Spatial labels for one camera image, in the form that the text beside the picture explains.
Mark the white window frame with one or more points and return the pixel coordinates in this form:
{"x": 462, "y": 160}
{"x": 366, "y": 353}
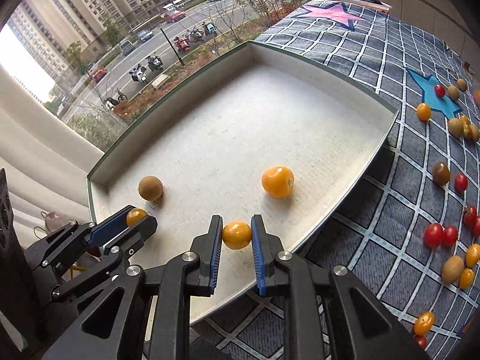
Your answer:
{"x": 37, "y": 138}

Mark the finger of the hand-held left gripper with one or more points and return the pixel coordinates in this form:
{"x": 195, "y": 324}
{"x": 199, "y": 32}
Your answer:
{"x": 144, "y": 232}
{"x": 108, "y": 228}

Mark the white plastic basket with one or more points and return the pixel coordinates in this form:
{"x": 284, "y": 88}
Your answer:
{"x": 375, "y": 4}

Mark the brown longan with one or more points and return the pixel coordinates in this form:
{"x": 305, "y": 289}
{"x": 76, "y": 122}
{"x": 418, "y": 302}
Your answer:
{"x": 453, "y": 92}
{"x": 461, "y": 84}
{"x": 455, "y": 127}
{"x": 475, "y": 134}
{"x": 452, "y": 269}
{"x": 150, "y": 188}

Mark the red cherry tomato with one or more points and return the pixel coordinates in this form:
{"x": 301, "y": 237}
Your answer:
{"x": 420, "y": 341}
{"x": 439, "y": 90}
{"x": 469, "y": 216}
{"x": 461, "y": 182}
{"x": 477, "y": 228}
{"x": 450, "y": 235}
{"x": 433, "y": 235}

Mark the dark brown-green cherry tomato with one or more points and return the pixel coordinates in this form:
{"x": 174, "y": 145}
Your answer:
{"x": 441, "y": 173}

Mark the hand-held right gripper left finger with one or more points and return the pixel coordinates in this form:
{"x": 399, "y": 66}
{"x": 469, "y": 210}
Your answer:
{"x": 213, "y": 258}

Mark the red car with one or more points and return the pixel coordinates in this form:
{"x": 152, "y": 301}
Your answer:
{"x": 173, "y": 16}

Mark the white cardboard box lid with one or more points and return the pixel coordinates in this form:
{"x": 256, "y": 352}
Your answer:
{"x": 225, "y": 120}

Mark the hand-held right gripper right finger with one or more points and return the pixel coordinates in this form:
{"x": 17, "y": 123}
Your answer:
{"x": 258, "y": 258}

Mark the red scooter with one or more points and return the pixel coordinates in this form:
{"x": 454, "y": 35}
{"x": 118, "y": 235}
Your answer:
{"x": 182, "y": 44}

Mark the blue checked star tablecloth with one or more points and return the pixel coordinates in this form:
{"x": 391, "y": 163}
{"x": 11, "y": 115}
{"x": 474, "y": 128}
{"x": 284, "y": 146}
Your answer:
{"x": 375, "y": 63}

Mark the dark lamp post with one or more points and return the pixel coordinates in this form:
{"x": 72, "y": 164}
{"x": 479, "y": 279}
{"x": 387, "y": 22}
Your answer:
{"x": 171, "y": 46}

